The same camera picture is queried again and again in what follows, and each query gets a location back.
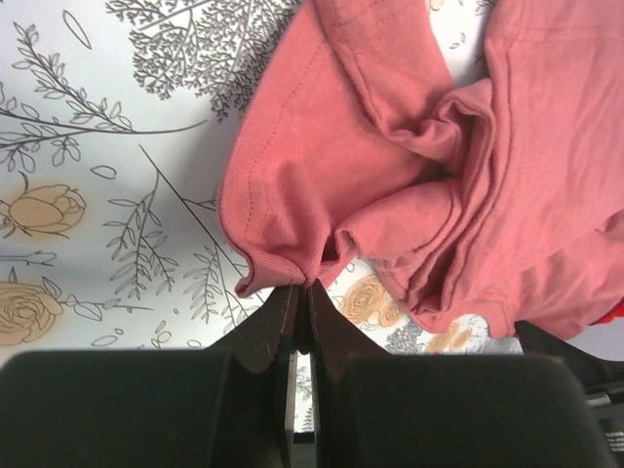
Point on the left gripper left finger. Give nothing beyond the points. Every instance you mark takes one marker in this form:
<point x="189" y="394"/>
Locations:
<point x="228" y="405"/>

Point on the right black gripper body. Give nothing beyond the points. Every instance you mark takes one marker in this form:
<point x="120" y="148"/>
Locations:
<point x="601" y="379"/>

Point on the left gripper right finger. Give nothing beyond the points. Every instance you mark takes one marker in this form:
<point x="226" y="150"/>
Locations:
<point x="376" y="409"/>

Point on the dusty pink t shirt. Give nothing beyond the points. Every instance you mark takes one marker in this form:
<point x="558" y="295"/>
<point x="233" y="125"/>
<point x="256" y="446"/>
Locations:
<point x="502" y="198"/>

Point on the folded red t shirt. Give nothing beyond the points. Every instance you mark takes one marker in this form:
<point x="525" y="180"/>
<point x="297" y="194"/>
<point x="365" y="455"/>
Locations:
<point x="615" y="313"/>

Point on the floral patterned table mat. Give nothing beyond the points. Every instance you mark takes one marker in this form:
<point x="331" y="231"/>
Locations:
<point x="117" y="121"/>

